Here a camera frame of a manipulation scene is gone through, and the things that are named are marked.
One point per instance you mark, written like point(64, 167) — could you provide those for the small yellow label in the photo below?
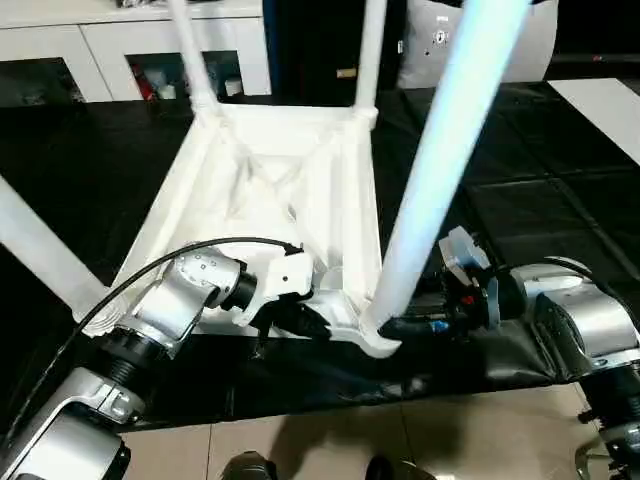
point(347, 73)

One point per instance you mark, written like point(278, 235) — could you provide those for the white plastic table top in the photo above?
point(270, 170)

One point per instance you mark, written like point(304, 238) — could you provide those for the white plastic table leg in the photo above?
point(368, 60)
point(40, 250)
point(450, 150)
point(190, 60)

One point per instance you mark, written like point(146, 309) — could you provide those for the white cabinet with glass doors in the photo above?
point(100, 45)

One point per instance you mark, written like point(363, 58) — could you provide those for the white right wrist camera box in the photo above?
point(464, 255)

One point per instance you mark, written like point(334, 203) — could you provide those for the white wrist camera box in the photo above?
point(280, 282)
point(464, 255)

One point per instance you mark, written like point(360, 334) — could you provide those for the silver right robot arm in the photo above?
point(590, 330)

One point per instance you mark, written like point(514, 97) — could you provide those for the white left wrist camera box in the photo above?
point(280, 282)

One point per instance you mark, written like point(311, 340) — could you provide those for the black left robot foot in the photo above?
point(250, 467)

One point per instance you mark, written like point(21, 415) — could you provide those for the black work mat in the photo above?
point(540, 170)

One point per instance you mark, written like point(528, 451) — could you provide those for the grey pillow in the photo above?
point(430, 45)

